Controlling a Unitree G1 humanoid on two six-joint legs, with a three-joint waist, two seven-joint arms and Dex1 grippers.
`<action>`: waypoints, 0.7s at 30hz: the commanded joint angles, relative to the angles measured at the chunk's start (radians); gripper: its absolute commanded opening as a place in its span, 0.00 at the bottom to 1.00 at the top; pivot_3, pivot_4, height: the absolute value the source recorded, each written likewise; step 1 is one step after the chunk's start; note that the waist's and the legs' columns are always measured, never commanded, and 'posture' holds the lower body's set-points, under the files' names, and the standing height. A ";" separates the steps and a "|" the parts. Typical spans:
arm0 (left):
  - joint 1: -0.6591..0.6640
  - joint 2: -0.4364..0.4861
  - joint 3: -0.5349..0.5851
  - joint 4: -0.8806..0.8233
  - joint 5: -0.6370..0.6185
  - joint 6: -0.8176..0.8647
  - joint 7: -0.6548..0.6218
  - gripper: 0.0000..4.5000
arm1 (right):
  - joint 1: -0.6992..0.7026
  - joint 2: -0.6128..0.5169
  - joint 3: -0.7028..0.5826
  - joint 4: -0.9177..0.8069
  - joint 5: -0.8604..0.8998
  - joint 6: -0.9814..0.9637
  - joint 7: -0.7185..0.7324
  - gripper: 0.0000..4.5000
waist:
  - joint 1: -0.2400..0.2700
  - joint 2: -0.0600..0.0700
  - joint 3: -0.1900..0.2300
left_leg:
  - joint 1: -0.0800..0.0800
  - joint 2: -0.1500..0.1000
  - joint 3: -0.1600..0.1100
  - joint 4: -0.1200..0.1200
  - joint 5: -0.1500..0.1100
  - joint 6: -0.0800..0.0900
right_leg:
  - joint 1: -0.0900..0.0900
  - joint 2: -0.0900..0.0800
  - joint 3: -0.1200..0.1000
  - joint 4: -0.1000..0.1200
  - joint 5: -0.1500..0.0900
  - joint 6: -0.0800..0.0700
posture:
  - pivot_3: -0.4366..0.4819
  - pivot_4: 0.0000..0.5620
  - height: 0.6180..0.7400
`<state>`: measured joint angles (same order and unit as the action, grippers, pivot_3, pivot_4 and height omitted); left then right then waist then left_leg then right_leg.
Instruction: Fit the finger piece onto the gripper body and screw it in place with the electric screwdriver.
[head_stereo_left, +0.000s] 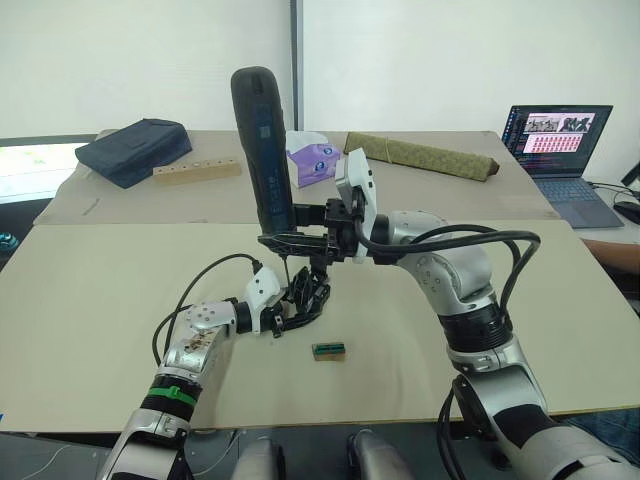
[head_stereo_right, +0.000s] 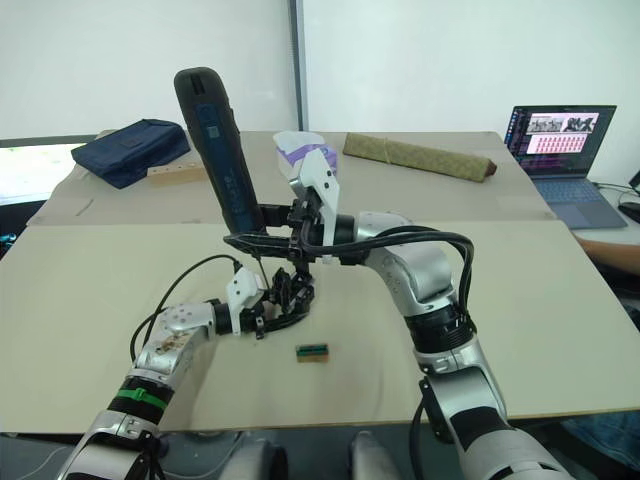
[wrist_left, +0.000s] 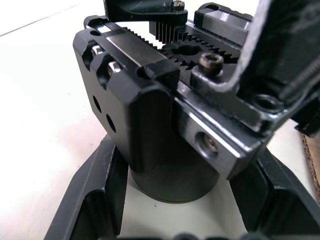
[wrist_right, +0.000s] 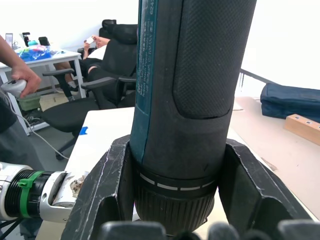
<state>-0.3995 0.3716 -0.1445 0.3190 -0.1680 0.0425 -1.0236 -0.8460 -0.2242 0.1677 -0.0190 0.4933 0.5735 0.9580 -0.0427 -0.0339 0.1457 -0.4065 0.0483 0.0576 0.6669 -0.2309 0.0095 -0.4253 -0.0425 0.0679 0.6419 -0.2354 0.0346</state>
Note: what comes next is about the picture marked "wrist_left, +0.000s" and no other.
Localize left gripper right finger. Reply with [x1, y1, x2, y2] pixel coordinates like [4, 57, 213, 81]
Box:
[229, 147, 320, 240]

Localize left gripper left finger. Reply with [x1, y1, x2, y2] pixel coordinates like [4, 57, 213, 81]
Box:
[51, 138, 128, 240]

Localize black spare gripper body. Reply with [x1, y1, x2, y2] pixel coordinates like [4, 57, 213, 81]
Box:
[71, 2, 270, 205]

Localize wooden block with green screws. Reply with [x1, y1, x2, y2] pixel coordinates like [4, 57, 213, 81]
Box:
[298, 131, 320, 192]

